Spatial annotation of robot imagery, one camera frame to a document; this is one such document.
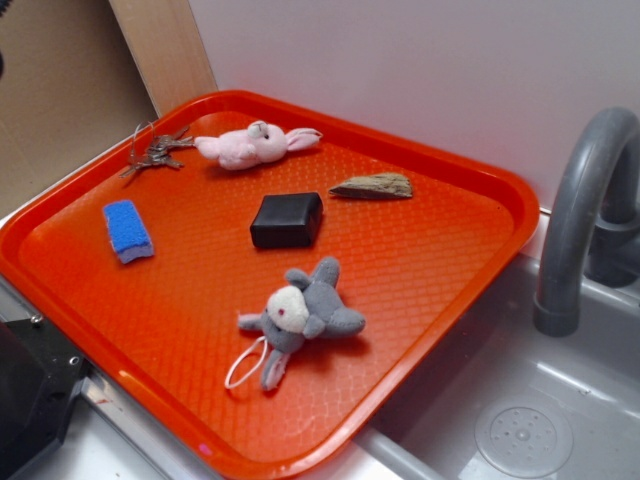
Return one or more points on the blue sponge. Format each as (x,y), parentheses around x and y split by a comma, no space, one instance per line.
(128,235)

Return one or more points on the black rectangular box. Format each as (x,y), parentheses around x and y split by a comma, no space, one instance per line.
(287,221)

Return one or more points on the grey plush bunny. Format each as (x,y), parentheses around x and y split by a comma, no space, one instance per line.
(309,307)

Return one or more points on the orange plastic tray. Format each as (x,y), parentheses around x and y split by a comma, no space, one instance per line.
(164,327)

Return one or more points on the brown wood piece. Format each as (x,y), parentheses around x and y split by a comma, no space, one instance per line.
(380,186)

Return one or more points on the pink plush bunny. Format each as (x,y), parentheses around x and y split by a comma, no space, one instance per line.
(259,143)

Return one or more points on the grey plastic sink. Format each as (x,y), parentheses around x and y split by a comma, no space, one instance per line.
(496,399)

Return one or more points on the wooden board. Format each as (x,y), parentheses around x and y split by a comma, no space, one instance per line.
(168,51)

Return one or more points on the grey plastic faucet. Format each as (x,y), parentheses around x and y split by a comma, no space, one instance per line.
(593,230)

